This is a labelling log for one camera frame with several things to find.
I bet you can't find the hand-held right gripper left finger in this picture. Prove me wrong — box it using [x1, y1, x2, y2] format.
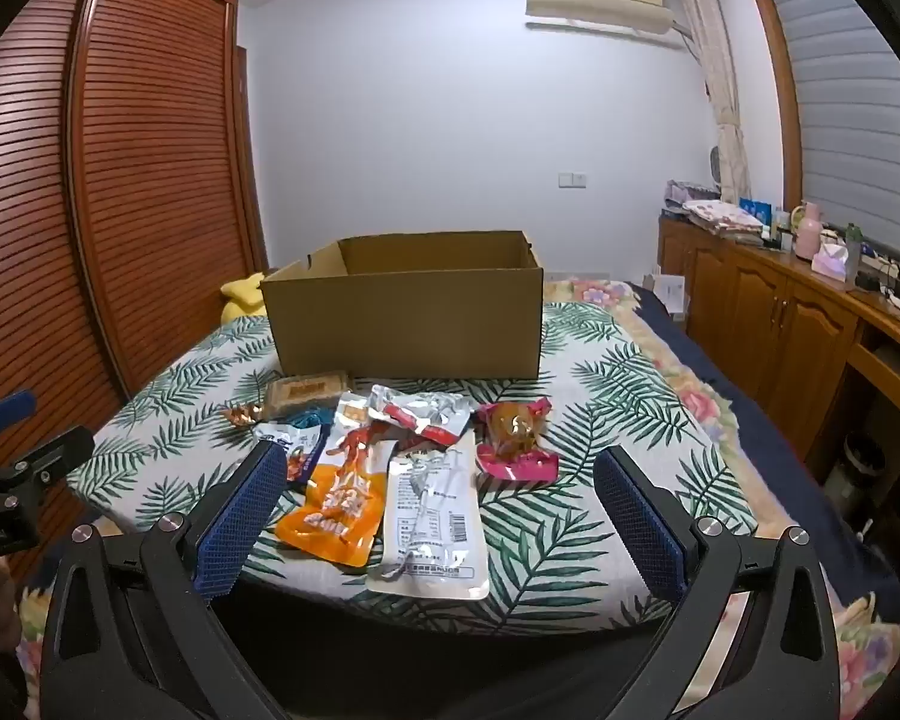
[37, 439, 293, 720]

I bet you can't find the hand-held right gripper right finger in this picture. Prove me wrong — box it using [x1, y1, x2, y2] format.
[592, 446, 863, 720]

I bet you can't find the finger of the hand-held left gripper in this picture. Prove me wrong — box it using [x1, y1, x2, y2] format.
[0, 390, 37, 440]
[0, 425, 95, 500]

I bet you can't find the orange chicken feet packet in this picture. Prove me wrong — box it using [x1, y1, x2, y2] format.
[274, 394, 398, 567]

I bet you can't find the white and blue snack packet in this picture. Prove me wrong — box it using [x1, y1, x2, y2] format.
[253, 409, 331, 492]

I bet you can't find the pink snack packet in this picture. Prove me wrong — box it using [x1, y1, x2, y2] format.
[474, 397, 560, 482]

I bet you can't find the long white snack packet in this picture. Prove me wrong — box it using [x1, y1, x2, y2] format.
[365, 431, 491, 601]

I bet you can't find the silver and red snack packet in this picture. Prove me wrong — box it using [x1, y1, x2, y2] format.
[367, 384, 472, 451]

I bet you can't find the brown cardboard box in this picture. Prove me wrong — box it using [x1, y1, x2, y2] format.
[260, 230, 545, 380]

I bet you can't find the brown cake packet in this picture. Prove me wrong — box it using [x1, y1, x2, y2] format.
[264, 369, 353, 421]

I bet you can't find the floral blanket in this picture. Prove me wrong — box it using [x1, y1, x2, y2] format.
[15, 277, 900, 720]

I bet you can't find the yellow plush toy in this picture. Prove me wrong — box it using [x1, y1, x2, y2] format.
[219, 270, 269, 323]

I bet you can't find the dark waste bin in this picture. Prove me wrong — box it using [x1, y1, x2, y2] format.
[823, 433, 887, 522]

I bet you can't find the white paper bag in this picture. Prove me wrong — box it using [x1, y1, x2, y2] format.
[654, 274, 689, 317]

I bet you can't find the wooden cabinet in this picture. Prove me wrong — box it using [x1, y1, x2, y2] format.
[656, 216, 900, 485]

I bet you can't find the brown slatted wardrobe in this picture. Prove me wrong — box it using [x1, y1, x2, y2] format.
[0, 0, 271, 436]

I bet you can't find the stack of folded cloths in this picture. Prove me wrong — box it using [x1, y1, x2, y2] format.
[664, 180, 767, 245]

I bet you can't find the pink tissue box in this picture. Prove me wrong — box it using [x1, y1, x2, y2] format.
[810, 242, 854, 290]

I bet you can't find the pink thermos jug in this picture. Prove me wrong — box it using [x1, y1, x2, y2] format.
[790, 202, 824, 263]

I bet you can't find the green bottle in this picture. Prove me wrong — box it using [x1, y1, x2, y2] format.
[844, 223, 865, 286]

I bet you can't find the white power strip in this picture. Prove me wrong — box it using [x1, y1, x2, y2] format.
[855, 253, 900, 320]

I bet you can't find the patterned curtain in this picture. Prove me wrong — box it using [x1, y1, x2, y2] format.
[673, 0, 752, 205]

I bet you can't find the grey window blind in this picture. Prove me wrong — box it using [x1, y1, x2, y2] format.
[761, 0, 900, 260]

